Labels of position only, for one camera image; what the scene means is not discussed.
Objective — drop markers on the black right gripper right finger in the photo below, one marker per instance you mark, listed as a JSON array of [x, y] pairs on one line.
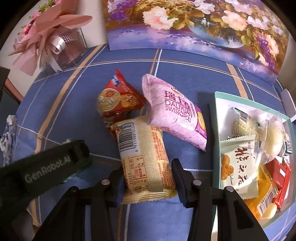
[[235, 220]]

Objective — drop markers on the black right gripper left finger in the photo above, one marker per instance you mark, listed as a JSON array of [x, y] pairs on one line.
[[66, 221]]

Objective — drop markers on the yellow orange snack bag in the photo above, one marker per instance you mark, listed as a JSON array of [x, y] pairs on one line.
[[267, 190]]

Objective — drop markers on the red patterned wafer pack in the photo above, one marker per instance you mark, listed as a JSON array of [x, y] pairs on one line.
[[279, 199]]

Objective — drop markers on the white peach cake packet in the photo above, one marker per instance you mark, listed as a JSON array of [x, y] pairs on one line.
[[239, 165]]

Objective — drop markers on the small red snack box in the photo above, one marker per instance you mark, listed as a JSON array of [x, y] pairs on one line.
[[279, 171]]

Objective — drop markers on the white green cracker packet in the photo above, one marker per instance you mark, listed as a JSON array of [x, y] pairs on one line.
[[286, 148]]

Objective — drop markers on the clear white bun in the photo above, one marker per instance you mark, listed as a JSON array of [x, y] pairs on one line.
[[273, 135]]

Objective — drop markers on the beige bread packet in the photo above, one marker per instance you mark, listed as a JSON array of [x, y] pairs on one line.
[[144, 160]]

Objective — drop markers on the green round cookie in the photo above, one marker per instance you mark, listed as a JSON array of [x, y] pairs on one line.
[[243, 124]]

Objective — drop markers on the yellow jelly cup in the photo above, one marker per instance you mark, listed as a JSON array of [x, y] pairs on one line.
[[270, 211]]

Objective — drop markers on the blue white crumpled wrapper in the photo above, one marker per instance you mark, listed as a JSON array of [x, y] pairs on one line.
[[8, 139]]

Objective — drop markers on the green white milk carton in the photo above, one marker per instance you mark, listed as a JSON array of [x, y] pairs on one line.
[[78, 158]]

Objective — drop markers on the white tray teal rim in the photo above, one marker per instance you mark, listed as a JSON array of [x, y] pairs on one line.
[[222, 117]]

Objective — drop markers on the red biscuit snack bag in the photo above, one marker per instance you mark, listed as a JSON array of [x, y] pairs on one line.
[[117, 100]]

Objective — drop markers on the pink swiss roll bag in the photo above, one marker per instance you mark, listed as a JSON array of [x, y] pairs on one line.
[[172, 112]]

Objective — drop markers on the pink flower bouquet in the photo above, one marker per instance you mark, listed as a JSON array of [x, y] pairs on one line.
[[37, 45]]

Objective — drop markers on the floral painting canvas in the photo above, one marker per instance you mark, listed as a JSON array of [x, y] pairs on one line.
[[246, 34]]

